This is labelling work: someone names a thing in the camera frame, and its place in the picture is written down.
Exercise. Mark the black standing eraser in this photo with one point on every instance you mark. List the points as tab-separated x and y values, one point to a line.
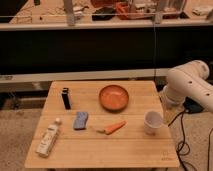
65	97

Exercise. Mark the wooden table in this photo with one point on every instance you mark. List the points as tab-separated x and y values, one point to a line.
128	147

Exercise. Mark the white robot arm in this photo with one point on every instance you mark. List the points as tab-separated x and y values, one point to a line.
188	80

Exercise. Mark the white lotion bottle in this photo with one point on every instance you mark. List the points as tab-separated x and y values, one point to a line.
48	139

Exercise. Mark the white cup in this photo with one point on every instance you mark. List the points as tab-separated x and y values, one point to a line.
153	121

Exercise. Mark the black object on shelf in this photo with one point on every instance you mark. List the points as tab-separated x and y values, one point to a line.
104	13

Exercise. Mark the orange carrot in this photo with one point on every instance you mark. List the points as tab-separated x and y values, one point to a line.
112	128

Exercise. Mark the orange tool on shelf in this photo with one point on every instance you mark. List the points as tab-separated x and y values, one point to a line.
125	12

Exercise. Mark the blue sponge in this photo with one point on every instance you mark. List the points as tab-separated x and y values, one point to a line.
80	121

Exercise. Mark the black box on floor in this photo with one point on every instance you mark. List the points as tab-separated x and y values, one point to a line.
192	107

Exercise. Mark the orange bowl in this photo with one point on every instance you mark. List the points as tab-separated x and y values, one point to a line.
113	97

